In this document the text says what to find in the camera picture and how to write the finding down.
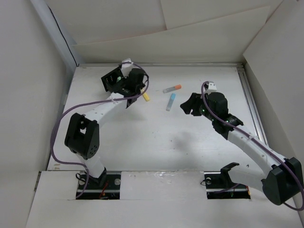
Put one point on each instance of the yellow highlighter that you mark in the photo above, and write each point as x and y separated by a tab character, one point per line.
146	97

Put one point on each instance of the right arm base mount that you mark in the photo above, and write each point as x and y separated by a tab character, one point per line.
220	186

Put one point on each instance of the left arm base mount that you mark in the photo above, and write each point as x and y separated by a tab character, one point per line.
107	187

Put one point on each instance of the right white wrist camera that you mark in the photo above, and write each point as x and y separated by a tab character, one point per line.
210	87

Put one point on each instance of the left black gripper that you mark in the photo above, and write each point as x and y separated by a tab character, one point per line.
142	86

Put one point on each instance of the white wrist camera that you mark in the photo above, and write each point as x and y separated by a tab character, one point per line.
210	87
126	67

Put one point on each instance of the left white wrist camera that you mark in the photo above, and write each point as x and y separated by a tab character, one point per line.
126	67

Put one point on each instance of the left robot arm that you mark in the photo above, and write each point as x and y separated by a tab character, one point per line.
83	137

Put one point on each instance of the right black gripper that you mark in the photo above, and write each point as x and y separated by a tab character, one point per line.
193	103

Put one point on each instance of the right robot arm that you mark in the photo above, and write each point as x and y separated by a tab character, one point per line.
280	178

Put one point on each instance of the orange capped highlighter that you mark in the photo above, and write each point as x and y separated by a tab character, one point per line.
173	88

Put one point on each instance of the blue capped highlighter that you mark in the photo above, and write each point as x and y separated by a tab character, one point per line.
170	102

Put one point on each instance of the black slotted organizer box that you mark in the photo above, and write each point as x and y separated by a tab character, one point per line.
109	81

